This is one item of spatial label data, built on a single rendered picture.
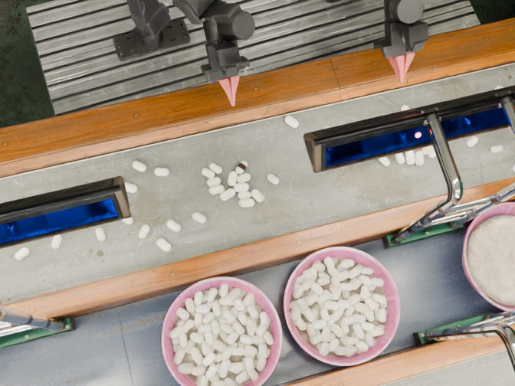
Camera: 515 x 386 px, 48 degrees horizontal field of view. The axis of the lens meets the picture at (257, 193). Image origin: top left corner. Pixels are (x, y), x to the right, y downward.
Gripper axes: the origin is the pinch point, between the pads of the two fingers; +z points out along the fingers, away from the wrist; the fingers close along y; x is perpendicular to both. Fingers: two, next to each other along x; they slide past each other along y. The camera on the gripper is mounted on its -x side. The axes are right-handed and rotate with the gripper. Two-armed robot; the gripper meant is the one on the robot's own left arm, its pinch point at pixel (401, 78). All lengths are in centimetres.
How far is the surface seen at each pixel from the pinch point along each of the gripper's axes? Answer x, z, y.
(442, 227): -12.0, 35.9, 3.5
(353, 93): 10.1, 4.2, -8.5
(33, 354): -12, 42, -98
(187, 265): -12, 28, -59
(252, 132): 8.5, 7.9, -36.1
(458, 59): 10.5, 1.7, 20.7
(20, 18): 127, -17, -103
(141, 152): 9, 7, -64
